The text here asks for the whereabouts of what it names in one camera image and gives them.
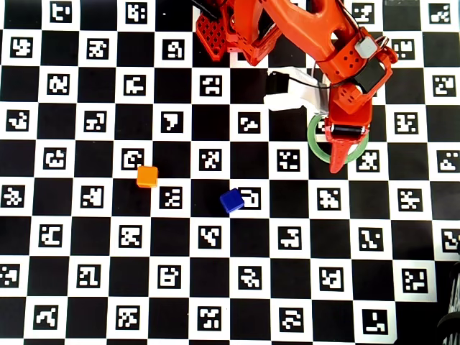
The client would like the red gripper black motor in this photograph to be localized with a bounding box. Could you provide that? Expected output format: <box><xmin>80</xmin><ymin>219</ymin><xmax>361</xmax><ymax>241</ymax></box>
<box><xmin>325</xmin><ymin>84</ymin><xmax>373</xmax><ymax>175</ymax></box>

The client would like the blue cube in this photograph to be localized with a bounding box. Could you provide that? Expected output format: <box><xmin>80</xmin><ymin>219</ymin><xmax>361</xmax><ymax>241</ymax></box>
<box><xmin>219</xmin><ymin>188</ymin><xmax>245</xmax><ymax>214</ymax></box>

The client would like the orange cube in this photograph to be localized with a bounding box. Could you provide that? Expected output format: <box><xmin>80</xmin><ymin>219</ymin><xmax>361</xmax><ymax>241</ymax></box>
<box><xmin>136</xmin><ymin>165</ymin><xmax>160</xmax><ymax>189</ymax></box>

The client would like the red robot base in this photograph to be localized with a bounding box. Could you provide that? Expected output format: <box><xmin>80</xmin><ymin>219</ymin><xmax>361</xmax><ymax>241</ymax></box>
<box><xmin>195</xmin><ymin>0</ymin><xmax>285</xmax><ymax>68</ymax></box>

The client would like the black white marker checkerboard mat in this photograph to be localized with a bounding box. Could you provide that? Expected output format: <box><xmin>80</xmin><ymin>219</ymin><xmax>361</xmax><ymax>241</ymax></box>
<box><xmin>0</xmin><ymin>0</ymin><xmax>460</xmax><ymax>345</ymax></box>

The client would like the green flat ring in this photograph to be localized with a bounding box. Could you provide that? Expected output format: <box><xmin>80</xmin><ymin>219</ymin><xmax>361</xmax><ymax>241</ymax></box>
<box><xmin>307</xmin><ymin>113</ymin><xmax>370</xmax><ymax>165</ymax></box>

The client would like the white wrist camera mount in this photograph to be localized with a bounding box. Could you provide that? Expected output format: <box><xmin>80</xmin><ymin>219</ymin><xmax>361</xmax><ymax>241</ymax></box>
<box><xmin>264</xmin><ymin>68</ymin><xmax>330</xmax><ymax>112</ymax></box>

